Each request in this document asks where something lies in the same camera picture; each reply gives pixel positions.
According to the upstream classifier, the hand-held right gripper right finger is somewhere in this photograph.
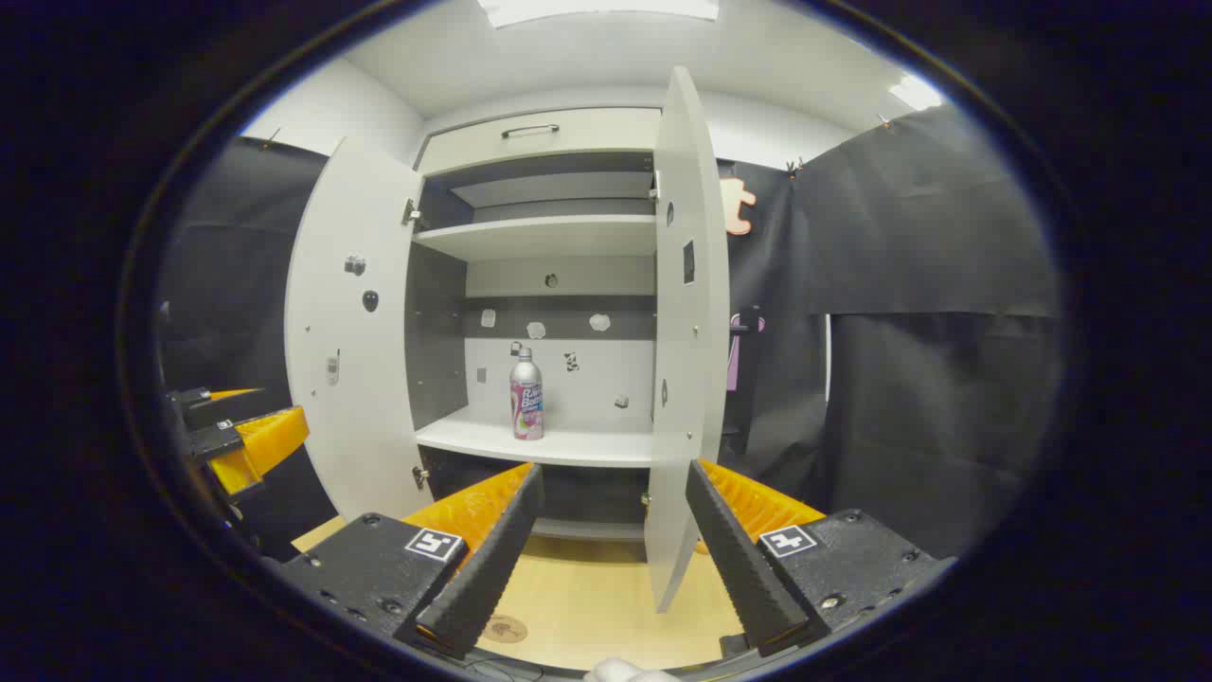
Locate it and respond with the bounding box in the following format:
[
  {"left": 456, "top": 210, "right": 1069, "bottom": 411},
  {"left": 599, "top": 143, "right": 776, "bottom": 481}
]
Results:
[{"left": 685, "top": 458, "right": 959, "bottom": 659}]

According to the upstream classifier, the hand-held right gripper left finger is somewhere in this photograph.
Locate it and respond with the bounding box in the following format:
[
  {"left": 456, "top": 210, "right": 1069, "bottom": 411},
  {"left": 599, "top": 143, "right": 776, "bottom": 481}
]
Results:
[{"left": 282, "top": 461, "right": 546, "bottom": 661}]

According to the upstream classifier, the white cabinet door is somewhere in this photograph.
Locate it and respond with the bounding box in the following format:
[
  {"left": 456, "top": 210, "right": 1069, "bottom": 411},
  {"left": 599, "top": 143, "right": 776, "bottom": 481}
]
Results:
[
  {"left": 284, "top": 135, "right": 427, "bottom": 522},
  {"left": 644, "top": 66, "right": 732, "bottom": 615}
]

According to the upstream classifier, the silver bottle with pink label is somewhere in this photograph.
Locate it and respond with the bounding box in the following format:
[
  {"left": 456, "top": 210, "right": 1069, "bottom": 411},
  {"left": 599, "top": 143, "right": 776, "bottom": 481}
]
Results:
[{"left": 509, "top": 346, "right": 546, "bottom": 441}]

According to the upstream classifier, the white and grey cabinet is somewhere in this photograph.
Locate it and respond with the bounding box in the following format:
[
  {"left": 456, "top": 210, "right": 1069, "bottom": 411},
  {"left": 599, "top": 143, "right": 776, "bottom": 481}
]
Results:
[{"left": 405, "top": 107, "right": 662, "bottom": 543}]

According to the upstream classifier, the white cabinet shelf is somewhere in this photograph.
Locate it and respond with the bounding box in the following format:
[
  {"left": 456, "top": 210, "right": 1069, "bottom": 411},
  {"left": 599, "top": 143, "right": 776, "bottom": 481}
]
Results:
[
  {"left": 414, "top": 214, "right": 657, "bottom": 261},
  {"left": 417, "top": 405, "right": 654, "bottom": 468}
]

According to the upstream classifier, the white cabinet drawer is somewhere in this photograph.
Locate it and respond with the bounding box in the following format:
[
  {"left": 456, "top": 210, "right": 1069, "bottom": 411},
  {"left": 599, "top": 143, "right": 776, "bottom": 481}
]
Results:
[{"left": 417, "top": 107, "right": 662, "bottom": 176}]

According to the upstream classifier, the ceiling light panel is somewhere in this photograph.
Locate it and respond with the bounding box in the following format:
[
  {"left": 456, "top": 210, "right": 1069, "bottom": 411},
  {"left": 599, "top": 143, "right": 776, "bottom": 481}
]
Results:
[
  {"left": 888, "top": 74, "right": 945, "bottom": 111},
  {"left": 478, "top": 0, "right": 721, "bottom": 27}
]

